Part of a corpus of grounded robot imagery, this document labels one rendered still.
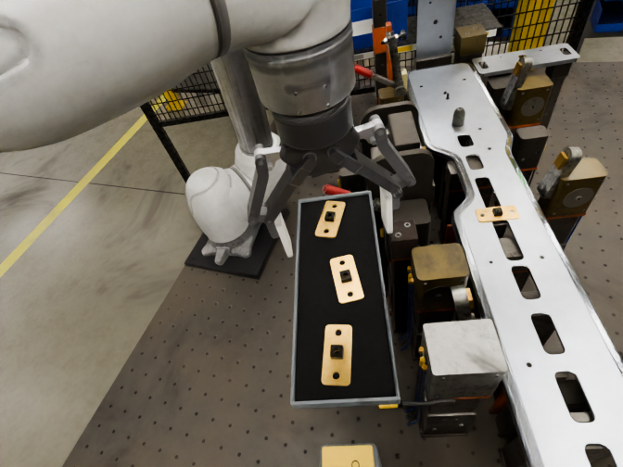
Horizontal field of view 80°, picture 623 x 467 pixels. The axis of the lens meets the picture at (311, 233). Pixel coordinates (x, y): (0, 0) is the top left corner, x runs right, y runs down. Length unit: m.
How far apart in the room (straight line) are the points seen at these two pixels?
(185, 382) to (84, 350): 1.30
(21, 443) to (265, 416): 1.54
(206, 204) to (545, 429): 0.92
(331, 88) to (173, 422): 0.96
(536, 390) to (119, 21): 0.69
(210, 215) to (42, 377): 1.56
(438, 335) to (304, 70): 0.43
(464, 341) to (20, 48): 0.57
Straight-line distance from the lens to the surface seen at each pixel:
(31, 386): 2.48
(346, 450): 0.51
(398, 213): 0.77
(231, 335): 1.14
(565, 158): 0.92
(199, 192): 1.12
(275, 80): 0.31
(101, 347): 2.32
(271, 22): 0.27
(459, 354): 0.59
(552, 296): 0.80
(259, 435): 1.02
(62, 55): 0.23
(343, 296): 0.57
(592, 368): 0.76
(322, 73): 0.31
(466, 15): 1.66
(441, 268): 0.70
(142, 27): 0.23
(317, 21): 0.29
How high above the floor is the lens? 1.66
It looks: 49 degrees down
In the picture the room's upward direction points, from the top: 16 degrees counter-clockwise
